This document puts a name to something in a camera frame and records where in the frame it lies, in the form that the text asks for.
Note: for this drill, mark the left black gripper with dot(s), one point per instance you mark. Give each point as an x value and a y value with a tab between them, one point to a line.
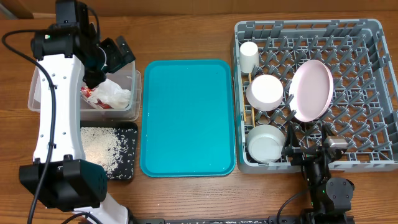
118	60

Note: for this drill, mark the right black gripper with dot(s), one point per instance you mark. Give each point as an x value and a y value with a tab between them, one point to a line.
303	154

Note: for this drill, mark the grey shallow bowl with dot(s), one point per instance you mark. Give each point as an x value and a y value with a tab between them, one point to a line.
265	143

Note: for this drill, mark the large white plate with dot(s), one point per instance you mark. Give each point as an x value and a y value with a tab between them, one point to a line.
312	90

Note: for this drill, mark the white napkin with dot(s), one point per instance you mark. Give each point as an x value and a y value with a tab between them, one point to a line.
112	94

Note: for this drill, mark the red snack wrapper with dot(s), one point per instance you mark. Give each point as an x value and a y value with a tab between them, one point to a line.
96	103

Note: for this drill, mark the small white dish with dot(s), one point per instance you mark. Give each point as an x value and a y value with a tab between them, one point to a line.
265	93

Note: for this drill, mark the pale green cup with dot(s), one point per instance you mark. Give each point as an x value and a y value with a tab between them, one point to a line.
248	56

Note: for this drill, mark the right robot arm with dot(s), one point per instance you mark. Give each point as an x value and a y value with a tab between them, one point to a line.
330	196

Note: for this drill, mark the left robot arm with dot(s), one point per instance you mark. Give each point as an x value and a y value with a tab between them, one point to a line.
68	54

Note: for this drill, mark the grey plastic dishwasher rack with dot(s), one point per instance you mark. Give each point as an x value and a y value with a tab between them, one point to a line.
364	105

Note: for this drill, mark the clear plastic bin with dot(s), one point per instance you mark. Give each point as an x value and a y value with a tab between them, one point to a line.
127	78

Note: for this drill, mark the teal plastic serving tray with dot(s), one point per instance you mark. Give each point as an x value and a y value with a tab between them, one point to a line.
187	119

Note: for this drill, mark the black plastic tray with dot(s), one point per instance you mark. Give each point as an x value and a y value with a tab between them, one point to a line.
127	149

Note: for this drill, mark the spilled rice pile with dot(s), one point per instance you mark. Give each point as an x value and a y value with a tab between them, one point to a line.
101	149

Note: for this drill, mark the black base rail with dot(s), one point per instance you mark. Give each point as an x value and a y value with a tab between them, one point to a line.
268	220

